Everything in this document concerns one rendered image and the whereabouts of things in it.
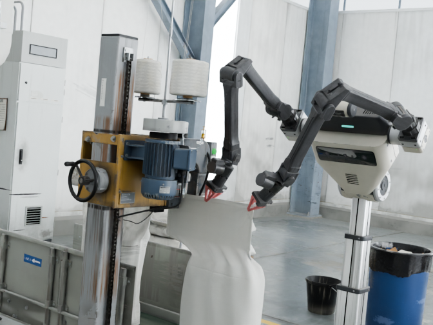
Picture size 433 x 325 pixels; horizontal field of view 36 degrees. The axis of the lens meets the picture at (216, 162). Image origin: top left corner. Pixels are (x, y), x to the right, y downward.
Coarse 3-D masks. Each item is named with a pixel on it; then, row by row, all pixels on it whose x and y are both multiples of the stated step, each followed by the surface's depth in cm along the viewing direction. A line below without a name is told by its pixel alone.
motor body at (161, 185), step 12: (144, 144) 281; (156, 144) 276; (168, 144) 276; (144, 156) 279; (156, 156) 276; (168, 156) 276; (144, 168) 278; (156, 168) 276; (168, 168) 277; (144, 180) 278; (156, 180) 275; (168, 180) 278; (144, 192) 278; (156, 192) 276; (168, 192) 277
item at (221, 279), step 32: (192, 224) 313; (224, 224) 302; (192, 256) 306; (224, 256) 297; (192, 288) 304; (224, 288) 292; (256, 288) 290; (192, 320) 303; (224, 320) 292; (256, 320) 291
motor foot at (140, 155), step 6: (126, 144) 283; (132, 144) 283; (138, 144) 287; (126, 150) 283; (132, 150) 285; (138, 150) 283; (144, 150) 281; (126, 156) 283; (132, 156) 285; (138, 156) 283
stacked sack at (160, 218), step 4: (160, 212) 594; (164, 212) 592; (152, 216) 597; (156, 216) 595; (160, 216) 592; (164, 216) 589; (152, 220) 593; (156, 220) 591; (160, 220) 589; (164, 220) 587; (160, 224) 591; (164, 224) 587
